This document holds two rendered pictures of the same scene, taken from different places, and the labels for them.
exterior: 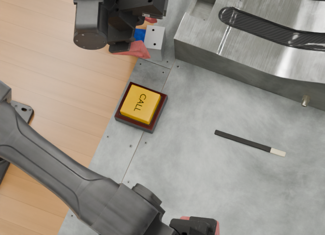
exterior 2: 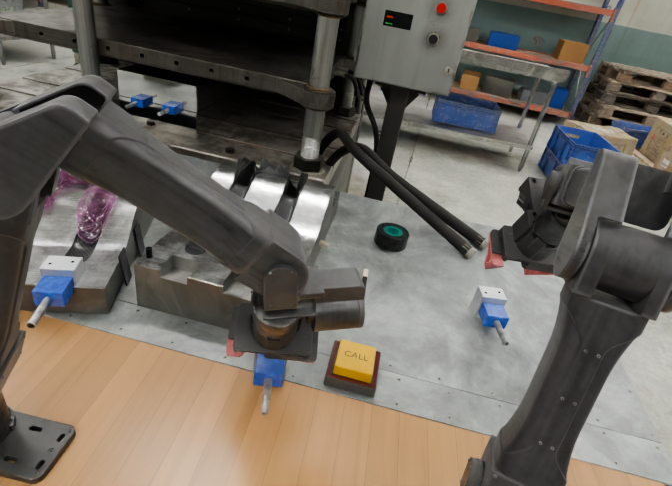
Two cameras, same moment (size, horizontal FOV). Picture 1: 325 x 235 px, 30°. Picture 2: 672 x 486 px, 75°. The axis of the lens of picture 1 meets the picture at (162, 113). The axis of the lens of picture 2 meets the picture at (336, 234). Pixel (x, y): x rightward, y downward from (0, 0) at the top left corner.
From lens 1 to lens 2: 1.00 m
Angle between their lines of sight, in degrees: 69
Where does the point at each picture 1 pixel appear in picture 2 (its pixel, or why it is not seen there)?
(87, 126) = (390, 430)
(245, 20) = not seen: hidden behind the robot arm
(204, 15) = (244, 291)
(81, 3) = (325, 283)
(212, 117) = not seen: hidden behind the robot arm
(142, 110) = (365, 353)
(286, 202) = (404, 271)
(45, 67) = not seen: outside the picture
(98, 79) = (320, 424)
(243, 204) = (418, 294)
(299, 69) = (310, 225)
